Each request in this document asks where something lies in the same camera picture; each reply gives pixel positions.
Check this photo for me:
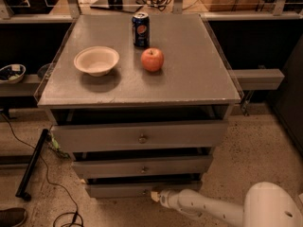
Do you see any black bar on floor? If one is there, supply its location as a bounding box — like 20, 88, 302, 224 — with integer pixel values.
15, 129, 48, 201

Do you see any black floor cable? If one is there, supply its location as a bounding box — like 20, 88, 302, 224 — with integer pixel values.
0, 112, 84, 227

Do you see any brown shoe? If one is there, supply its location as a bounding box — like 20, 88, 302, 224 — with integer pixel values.
0, 208, 27, 227

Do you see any grey metal side rail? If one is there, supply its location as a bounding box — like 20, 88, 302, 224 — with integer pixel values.
229, 69, 284, 91

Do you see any black monitor stand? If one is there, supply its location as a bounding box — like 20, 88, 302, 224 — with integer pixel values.
90, 0, 142, 13

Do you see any blue Pepsi can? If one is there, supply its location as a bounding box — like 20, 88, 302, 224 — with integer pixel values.
132, 12, 150, 47

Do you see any beige paper bowl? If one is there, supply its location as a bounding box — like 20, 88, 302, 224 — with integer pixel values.
74, 46, 119, 77

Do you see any dark cabinet at right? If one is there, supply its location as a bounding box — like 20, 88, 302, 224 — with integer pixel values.
268, 35, 303, 155

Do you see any grey top drawer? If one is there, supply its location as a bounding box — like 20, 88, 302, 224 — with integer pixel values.
52, 106, 229, 152

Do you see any grey middle drawer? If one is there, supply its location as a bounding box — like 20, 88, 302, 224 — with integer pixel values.
72, 148, 212, 179

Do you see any white bowl with items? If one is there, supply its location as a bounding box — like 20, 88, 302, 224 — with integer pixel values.
0, 64, 26, 84

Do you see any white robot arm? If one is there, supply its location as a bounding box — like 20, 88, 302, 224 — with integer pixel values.
151, 182, 303, 227

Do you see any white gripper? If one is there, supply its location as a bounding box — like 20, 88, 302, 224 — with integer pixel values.
151, 189, 180, 210

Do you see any red apple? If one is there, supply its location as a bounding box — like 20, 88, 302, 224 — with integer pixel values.
141, 47, 164, 72

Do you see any grey bottom drawer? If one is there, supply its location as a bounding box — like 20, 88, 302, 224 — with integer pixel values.
85, 173, 202, 199

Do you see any grey drawer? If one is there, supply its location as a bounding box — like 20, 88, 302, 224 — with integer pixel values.
85, 173, 202, 199
72, 148, 212, 179
52, 106, 229, 152

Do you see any grey drawer cabinet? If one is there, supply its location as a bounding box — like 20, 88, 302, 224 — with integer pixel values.
33, 13, 245, 187

